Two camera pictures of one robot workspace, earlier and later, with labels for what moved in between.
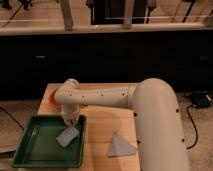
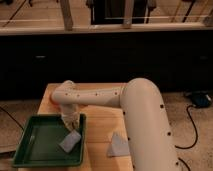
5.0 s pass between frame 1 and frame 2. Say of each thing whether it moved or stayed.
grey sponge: moved
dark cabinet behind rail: stayed
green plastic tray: stayed
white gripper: stayed
